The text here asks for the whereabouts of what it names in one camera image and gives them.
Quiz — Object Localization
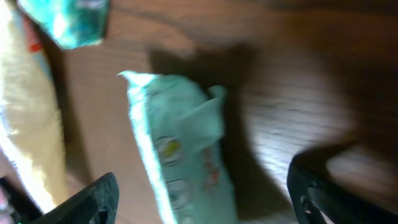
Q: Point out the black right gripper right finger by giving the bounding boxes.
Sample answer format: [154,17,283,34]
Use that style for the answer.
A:
[287,154,397,224]

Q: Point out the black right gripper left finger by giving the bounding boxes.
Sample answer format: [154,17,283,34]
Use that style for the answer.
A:
[32,172,119,224]

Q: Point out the cream wipes pack blue edges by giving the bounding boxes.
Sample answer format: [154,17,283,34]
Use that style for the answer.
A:
[1,1,69,213]

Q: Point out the green soft wipes pack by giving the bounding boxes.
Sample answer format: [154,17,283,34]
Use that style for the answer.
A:
[121,70,238,224]

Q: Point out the teal white Kleenex tissue pack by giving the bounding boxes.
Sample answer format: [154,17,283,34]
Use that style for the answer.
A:
[17,0,109,50]

